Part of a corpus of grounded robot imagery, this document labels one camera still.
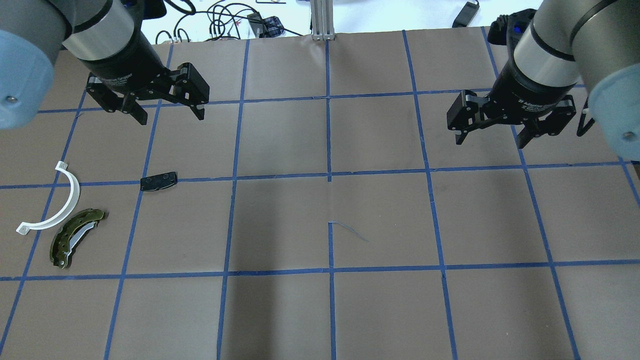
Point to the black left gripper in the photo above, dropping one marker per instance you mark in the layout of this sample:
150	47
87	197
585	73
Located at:
124	67

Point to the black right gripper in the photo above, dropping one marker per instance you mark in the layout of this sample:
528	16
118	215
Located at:
531	92

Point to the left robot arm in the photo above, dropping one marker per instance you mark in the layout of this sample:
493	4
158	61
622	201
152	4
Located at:
106	37

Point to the small black flat part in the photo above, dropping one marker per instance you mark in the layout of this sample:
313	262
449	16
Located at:
158	182

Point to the black power adapter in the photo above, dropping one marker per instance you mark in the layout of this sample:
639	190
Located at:
466	14

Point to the green brake shoe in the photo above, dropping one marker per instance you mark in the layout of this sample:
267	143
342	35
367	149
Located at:
71	233

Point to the aluminium frame post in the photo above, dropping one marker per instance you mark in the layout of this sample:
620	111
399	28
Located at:
322	20

